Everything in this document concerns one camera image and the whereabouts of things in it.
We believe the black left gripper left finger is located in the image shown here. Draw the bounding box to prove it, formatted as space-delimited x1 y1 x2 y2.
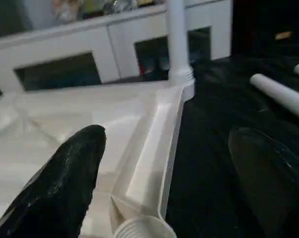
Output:
0 124 107 238

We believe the white figurine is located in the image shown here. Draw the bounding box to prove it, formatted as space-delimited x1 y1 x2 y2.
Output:
52 0 78 22

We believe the white plastic table top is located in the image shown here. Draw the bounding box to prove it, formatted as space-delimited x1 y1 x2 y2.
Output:
0 81 196 238

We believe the black mat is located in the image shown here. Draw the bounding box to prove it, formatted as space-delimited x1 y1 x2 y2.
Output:
164 53 299 238

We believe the glass bowl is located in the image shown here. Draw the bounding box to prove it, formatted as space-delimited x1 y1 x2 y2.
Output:
103 0 139 13

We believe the grey curtain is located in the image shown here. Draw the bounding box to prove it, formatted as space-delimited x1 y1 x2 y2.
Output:
0 0 35 39

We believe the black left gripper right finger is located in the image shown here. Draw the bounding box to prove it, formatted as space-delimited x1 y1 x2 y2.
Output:
228 127 299 238

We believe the white cabinet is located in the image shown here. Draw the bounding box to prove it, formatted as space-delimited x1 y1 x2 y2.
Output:
0 0 233 101

